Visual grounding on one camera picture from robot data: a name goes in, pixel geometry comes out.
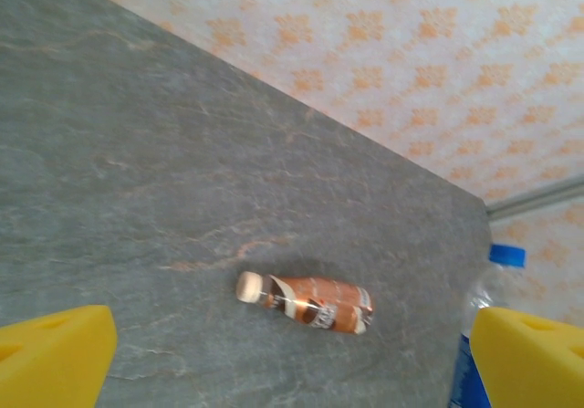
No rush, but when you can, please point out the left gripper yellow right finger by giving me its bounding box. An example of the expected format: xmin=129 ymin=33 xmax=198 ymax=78
xmin=469 ymin=306 xmax=584 ymax=408

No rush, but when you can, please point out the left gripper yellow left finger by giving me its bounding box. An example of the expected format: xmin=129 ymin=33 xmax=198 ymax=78
xmin=0 ymin=305 xmax=118 ymax=408

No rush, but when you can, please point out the blue-cap cola bottle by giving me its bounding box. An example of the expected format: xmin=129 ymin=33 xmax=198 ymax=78
xmin=448 ymin=242 xmax=527 ymax=408

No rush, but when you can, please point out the brown coffee drink bottle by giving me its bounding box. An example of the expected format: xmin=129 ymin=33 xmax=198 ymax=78
xmin=235 ymin=269 xmax=376 ymax=336

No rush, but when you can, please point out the aluminium frame post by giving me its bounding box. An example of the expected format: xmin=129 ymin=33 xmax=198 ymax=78
xmin=485 ymin=175 xmax=584 ymax=221

